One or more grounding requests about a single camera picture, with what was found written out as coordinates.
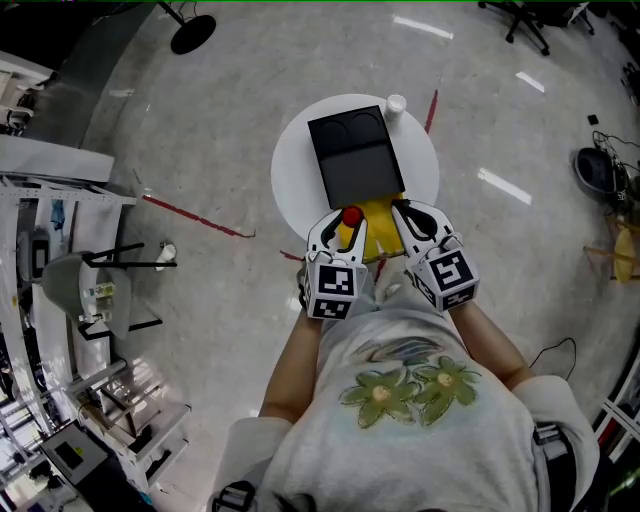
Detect grey round device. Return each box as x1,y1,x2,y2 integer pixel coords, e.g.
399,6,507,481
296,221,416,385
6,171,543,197
572,145,617,192

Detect black floor cable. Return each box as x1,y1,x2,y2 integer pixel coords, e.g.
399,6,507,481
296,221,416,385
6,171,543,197
528,337,578,381

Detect person's left forearm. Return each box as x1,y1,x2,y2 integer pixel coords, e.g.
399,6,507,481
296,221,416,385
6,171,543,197
258,311,327,422

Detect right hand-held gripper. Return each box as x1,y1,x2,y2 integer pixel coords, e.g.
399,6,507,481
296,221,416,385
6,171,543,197
390,199,481,313

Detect black shoulder strap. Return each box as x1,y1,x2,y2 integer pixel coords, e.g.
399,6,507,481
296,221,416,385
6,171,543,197
531,421,574,512

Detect white flower print shirt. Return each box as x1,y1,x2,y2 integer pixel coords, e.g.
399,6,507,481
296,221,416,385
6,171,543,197
214,308,601,512

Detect grey chair black legs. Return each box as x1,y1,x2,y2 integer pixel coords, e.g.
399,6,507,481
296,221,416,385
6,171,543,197
41,241,179,342

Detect white counter slab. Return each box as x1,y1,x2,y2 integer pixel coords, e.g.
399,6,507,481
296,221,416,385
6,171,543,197
0,133,116,184

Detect black strap buckle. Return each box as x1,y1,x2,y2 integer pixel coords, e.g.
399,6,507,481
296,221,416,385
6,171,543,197
211,480,258,512

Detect light blue jeans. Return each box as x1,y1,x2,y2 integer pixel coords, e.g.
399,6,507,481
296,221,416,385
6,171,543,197
348,278,437,324

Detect person's right forearm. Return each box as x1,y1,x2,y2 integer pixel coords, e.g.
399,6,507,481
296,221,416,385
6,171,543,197
445,301,536,389

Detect grey machine box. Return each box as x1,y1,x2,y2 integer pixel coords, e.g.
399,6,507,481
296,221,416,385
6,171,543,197
39,423,110,487

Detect white metal shelving rack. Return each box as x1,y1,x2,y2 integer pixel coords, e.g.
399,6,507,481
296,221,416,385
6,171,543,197
0,169,192,512

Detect round white side table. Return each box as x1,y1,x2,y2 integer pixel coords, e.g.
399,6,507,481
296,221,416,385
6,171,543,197
270,93,442,251

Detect white paper cup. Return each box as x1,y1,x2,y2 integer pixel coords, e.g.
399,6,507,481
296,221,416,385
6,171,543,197
384,93,408,122

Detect black floor stand base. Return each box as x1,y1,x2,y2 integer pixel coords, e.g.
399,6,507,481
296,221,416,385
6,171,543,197
156,0,218,56

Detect white bottle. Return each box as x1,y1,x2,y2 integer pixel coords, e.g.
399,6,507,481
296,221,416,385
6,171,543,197
155,241,178,273

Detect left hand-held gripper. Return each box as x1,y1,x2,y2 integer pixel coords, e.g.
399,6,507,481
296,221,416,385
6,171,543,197
299,209,370,322

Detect clear plastic bottles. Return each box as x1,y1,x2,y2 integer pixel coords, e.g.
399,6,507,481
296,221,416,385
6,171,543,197
81,281,117,324

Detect yellow wooden stool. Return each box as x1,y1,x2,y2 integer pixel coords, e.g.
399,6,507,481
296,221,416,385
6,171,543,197
583,214,640,286

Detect black office chair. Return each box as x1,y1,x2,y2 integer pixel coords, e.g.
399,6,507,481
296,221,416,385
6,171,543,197
478,0,552,58

